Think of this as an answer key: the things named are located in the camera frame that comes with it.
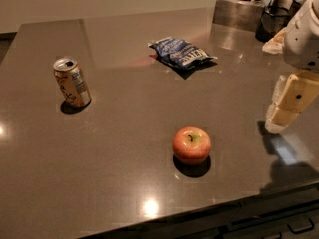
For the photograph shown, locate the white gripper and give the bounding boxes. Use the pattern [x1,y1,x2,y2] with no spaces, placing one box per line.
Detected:
[265,0,319,134]

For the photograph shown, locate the blue chip bag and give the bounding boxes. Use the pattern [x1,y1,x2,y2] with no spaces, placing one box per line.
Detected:
[148,37,215,71]

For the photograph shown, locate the orange soda can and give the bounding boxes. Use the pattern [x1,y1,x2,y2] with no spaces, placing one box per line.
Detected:
[53,57,91,108]

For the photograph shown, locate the yellow snack packet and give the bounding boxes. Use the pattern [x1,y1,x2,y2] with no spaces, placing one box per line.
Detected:
[262,28,286,55]

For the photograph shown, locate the black mesh cup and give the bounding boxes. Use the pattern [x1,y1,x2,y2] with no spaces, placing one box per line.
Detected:
[255,6,289,43]

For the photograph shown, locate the steel snack dispenser base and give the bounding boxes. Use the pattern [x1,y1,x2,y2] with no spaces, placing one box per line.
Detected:
[212,0,263,32]

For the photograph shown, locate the red apple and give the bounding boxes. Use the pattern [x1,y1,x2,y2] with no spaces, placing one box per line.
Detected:
[172,126,211,166]

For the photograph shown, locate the black drawer handle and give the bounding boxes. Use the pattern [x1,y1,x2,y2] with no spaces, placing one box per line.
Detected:
[287,218,315,234]

